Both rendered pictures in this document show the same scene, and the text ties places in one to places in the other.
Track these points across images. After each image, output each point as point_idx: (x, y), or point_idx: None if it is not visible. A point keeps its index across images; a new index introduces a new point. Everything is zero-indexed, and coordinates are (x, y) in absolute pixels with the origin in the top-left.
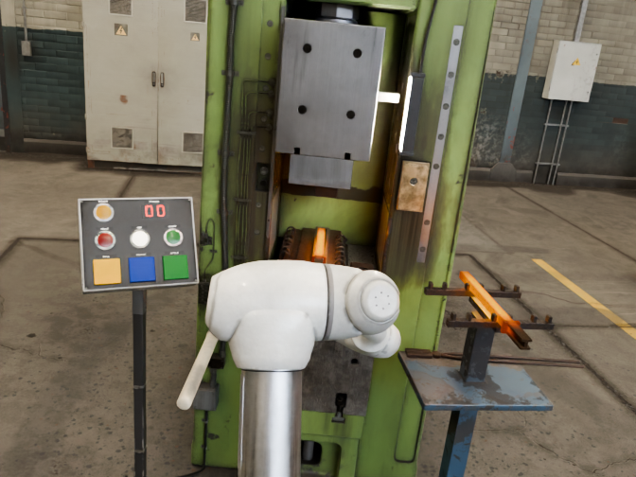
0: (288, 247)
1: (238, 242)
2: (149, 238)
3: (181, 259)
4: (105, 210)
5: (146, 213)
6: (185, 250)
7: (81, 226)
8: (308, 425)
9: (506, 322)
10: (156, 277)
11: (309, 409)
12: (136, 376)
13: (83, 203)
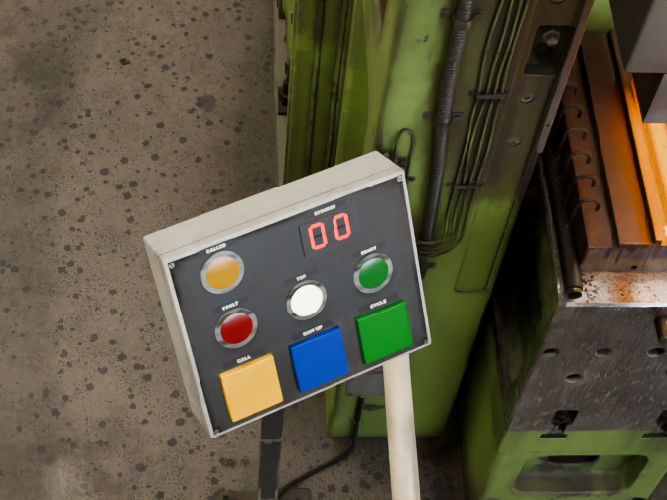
0: (591, 178)
1: (466, 164)
2: (325, 295)
3: (395, 315)
4: (226, 268)
5: (312, 243)
6: (401, 290)
7: (183, 317)
8: (594, 443)
9: None
10: (348, 363)
11: (604, 429)
12: (269, 430)
13: (176, 266)
